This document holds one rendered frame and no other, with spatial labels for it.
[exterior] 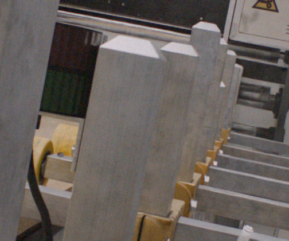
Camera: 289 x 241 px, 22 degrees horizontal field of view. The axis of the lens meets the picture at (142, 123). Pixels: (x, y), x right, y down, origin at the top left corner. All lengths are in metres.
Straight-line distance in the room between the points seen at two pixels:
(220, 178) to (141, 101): 0.80
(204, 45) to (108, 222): 0.52
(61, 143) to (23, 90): 1.04
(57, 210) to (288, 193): 0.56
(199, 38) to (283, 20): 2.05
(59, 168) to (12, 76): 0.81
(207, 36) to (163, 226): 0.32
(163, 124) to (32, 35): 0.49
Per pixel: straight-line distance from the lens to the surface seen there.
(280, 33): 2.95
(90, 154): 0.42
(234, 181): 1.21
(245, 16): 2.95
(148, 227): 0.64
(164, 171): 0.66
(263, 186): 1.21
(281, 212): 0.96
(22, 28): 0.17
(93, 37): 0.42
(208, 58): 0.91
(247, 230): 0.45
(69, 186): 1.13
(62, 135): 1.22
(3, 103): 0.17
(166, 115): 0.66
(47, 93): 0.41
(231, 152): 1.70
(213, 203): 0.96
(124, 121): 0.41
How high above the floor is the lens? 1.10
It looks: 4 degrees down
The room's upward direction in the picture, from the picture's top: 11 degrees clockwise
